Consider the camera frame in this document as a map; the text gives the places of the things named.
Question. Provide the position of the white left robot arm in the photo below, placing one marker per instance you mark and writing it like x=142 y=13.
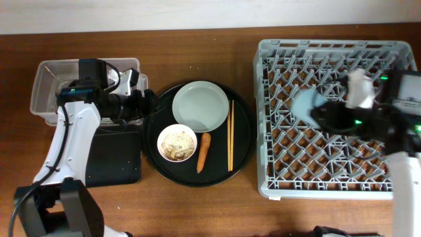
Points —
x=58 y=202

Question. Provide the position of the wooden chopstick left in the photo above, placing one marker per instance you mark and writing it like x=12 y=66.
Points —
x=229 y=136

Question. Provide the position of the wooden chopstick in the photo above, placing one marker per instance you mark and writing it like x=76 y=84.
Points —
x=232 y=137
x=229 y=136

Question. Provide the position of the light blue plastic cup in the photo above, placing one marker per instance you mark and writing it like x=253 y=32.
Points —
x=303 y=102

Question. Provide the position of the white bowl with food scraps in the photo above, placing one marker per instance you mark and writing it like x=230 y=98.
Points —
x=177 y=143

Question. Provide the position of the black rectangular tray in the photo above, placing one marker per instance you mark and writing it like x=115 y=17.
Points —
x=114 y=156

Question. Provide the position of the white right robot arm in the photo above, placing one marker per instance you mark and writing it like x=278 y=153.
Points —
x=391 y=117

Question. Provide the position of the grey dishwasher rack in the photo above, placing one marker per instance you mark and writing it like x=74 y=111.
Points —
x=297 y=160

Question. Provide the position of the grey round plate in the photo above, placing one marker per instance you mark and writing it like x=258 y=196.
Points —
x=200 y=105

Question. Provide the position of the clear plastic waste bin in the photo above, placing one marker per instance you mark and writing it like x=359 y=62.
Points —
x=54 y=75

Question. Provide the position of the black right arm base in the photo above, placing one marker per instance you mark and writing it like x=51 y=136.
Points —
x=323 y=231

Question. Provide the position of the round black serving tray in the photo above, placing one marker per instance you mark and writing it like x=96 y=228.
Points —
x=216 y=164

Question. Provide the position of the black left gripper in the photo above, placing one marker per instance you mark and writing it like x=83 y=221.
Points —
x=141 y=110

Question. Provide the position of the orange carrot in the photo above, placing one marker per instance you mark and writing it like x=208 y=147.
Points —
x=204 y=147

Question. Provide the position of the wooden chopstick right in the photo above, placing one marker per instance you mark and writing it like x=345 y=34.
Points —
x=232 y=137

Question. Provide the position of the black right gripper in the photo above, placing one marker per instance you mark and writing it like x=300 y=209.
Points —
x=329 y=117

